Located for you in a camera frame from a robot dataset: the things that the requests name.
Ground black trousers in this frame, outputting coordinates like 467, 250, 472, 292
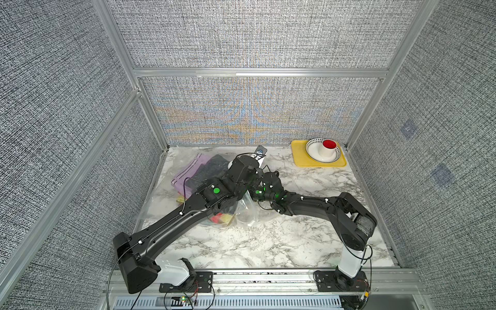
185, 154, 230, 189

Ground clear plastic vacuum bag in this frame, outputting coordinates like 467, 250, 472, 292
143, 146, 264, 229

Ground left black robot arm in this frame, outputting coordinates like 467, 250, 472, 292
112, 153, 266, 294

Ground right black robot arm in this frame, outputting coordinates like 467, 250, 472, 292
249, 171, 377, 279

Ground yellow plastic tray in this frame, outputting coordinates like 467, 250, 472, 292
291, 140, 347, 168

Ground colourful folded clothes stack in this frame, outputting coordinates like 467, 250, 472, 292
200, 208, 235, 227

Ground white patterned bowl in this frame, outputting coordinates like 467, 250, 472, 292
306, 138, 340, 164

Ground white cup red inside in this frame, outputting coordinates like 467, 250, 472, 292
319, 139, 337, 160

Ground purple garment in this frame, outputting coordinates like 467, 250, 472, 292
170, 153, 211, 198

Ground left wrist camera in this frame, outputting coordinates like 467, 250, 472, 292
249, 145, 267, 167

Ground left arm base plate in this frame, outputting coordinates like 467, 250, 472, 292
159, 271, 214, 293

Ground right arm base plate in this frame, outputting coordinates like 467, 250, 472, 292
313, 270, 370, 293

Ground aluminium front rail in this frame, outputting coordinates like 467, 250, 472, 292
102, 268, 425, 297

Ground white slotted cable duct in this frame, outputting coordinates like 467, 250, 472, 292
113, 295, 344, 309

